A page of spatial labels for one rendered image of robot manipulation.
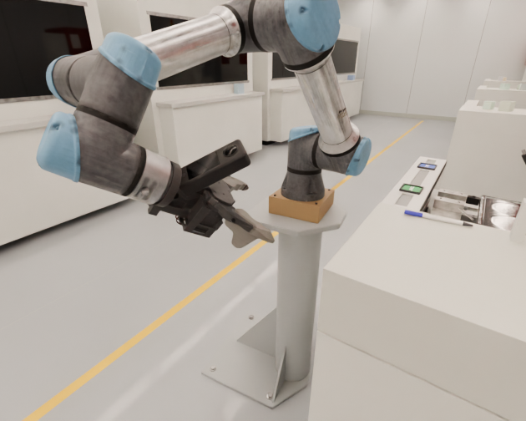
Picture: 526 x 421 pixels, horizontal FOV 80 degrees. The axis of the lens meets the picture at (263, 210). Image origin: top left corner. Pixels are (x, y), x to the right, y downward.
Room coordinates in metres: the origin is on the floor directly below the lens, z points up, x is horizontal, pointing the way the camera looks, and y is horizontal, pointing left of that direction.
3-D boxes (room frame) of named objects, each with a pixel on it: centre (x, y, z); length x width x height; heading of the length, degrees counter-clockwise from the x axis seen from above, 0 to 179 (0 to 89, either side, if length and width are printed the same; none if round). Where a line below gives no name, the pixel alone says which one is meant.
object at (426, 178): (0.95, -0.50, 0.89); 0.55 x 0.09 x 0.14; 146
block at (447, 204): (0.89, -0.57, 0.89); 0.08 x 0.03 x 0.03; 56
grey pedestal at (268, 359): (1.06, -0.04, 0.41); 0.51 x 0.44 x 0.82; 63
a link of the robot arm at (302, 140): (1.01, -0.15, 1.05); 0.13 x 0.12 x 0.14; 49
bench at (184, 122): (4.36, 0.90, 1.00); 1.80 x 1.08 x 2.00; 146
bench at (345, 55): (8.00, -1.58, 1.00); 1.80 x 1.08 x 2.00; 146
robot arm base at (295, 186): (1.02, -0.14, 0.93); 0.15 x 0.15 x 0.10
